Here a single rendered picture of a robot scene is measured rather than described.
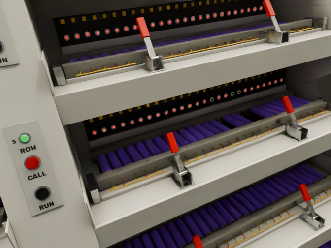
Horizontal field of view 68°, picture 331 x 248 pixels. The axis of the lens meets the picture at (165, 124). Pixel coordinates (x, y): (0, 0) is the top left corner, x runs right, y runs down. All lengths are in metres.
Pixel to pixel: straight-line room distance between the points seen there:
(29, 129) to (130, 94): 0.15
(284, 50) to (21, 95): 0.46
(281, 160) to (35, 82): 0.45
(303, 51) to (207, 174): 0.31
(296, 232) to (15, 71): 0.59
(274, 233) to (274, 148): 0.19
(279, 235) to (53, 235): 0.44
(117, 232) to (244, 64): 0.36
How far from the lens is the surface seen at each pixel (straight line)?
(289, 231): 0.63
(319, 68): 0.74
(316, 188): 0.71
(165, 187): 0.43
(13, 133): 0.37
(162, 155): 0.47
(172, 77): 0.40
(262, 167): 0.50
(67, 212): 0.39
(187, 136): 0.53
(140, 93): 0.39
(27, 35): 0.38
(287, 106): 0.57
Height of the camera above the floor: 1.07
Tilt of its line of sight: 7 degrees down
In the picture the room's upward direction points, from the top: 14 degrees counter-clockwise
